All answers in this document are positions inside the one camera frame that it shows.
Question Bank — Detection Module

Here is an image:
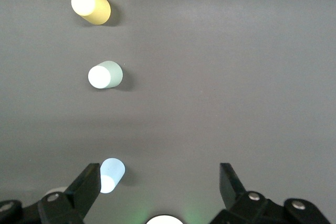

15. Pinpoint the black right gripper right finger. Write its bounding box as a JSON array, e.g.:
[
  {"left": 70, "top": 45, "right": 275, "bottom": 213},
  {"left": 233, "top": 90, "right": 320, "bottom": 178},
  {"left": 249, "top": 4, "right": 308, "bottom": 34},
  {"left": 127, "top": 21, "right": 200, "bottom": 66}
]
[{"left": 209, "top": 163, "right": 331, "bottom": 224}]

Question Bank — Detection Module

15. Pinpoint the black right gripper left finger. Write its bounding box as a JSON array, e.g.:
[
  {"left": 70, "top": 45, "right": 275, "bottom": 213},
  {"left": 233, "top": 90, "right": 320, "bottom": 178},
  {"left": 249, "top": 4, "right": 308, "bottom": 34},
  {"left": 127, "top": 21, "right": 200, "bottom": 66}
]
[{"left": 0, "top": 163, "right": 102, "bottom": 224}]

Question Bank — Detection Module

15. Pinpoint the pale green plastic cup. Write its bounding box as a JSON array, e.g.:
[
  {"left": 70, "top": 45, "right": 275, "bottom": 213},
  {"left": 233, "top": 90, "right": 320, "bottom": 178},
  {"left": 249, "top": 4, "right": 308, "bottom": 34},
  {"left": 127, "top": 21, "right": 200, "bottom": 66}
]
[{"left": 88, "top": 60, "right": 124, "bottom": 89}]

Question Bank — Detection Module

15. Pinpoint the yellow plastic cup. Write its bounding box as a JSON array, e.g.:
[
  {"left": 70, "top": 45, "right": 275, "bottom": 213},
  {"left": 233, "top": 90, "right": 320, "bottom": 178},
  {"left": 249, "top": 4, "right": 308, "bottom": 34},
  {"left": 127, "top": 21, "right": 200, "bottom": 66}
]
[{"left": 70, "top": 0, "right": 112, "bottom": 26}]

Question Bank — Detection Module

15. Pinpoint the light blue plastic cup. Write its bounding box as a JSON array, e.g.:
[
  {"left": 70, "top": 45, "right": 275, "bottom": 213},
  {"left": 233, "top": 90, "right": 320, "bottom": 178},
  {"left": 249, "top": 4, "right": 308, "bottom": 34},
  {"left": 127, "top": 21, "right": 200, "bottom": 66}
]
[{"left": 99, "top": 157, "right": 126, "bottom": 195}]

